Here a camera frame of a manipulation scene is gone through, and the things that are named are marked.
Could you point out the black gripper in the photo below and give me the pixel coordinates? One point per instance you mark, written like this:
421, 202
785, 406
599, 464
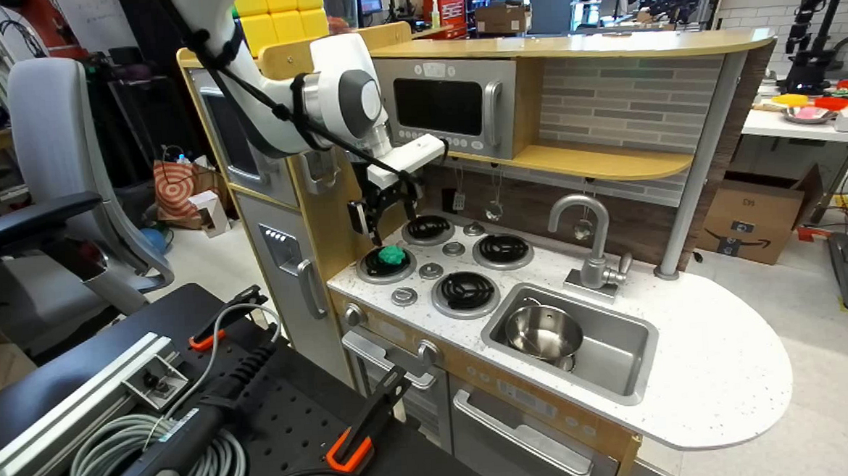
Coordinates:
386, 184

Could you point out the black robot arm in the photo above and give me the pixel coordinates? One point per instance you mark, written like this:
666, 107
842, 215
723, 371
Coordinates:
812, 36

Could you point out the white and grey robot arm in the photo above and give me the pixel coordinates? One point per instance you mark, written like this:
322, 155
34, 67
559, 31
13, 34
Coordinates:
336, 90

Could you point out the grey stove knob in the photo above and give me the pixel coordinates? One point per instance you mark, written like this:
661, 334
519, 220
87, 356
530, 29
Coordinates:
453, 249
473, 229
431, 270
404, 296

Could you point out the steel pot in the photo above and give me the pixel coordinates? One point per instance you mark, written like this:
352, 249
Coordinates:
541, 331

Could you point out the grey sink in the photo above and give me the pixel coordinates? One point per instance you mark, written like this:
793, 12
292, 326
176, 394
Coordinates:
611, 351

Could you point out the black coil burner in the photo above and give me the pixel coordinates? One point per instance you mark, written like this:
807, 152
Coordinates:
428, 228
465, 292
371, 268
503, 250

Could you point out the green toy vegetable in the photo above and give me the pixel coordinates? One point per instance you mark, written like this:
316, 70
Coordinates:
393, 255

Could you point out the hanging toy grater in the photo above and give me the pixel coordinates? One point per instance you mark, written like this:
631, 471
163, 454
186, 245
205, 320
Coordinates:
458, 199

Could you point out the hanging toy spoon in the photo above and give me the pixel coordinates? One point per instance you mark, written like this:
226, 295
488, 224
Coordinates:
494, 209

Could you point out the silver oven knob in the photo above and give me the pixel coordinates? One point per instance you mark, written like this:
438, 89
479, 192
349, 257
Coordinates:
353, 315
427, 352

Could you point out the microwave door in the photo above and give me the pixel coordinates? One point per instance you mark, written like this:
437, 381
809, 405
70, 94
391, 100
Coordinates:
439, 106

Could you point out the tall fridge door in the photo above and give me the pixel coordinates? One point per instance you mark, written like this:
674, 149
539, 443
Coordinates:
275, 304

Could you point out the small fridge door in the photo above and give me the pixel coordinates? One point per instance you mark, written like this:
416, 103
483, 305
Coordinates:
234, 139

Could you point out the white carton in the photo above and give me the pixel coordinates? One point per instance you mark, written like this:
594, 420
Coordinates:
211, 211

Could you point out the hanging toy ladle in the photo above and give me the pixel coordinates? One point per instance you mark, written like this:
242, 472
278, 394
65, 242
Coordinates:
583, 228

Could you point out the oven door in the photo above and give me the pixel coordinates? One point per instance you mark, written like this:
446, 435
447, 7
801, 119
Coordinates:
422, 405

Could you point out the black and orange clamp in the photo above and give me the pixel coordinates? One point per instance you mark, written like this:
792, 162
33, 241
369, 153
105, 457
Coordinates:
365, 430
221, 322

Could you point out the silver tap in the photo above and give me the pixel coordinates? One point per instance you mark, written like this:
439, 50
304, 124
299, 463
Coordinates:
596, 265

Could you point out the red machine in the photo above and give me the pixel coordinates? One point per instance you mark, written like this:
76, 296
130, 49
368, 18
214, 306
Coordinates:
448, 6

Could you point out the bag with red target print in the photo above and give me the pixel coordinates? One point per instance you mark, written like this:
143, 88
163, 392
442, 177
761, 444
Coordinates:
175, 189

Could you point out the small cardboard box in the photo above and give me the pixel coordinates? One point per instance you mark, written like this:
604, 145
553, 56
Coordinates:
501, 18

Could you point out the stack of yellow foam blocks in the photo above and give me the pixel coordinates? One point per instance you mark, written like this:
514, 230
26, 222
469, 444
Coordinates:
281, 13

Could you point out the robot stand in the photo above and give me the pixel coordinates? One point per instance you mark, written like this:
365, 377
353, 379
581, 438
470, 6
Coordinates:
289, 426

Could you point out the tap lever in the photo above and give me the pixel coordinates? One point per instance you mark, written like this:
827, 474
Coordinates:
624, 265

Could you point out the blue ball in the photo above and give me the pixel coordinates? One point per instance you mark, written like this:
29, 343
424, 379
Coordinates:
155, 240

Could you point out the grey dishwasher door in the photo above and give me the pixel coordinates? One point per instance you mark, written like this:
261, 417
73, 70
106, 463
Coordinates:
493, 452

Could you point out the toy kitchen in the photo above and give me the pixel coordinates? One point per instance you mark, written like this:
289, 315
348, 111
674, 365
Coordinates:
620, 373

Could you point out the grey office chair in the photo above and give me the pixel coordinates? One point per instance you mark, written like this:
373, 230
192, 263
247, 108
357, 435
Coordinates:
57, 156

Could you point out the large cardboard box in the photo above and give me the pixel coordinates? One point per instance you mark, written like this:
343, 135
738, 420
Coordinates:
753, 221

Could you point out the yellow plate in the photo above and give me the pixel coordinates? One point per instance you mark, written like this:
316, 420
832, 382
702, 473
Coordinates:
790, 100

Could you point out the white tile backboard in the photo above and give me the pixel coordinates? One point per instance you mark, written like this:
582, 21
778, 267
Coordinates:
753, 3

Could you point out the steel plate with pink toy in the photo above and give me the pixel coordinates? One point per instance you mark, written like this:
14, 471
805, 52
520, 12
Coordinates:
809, 114

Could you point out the aluminium rail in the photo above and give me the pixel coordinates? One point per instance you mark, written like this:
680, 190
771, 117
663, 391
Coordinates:
56, 417

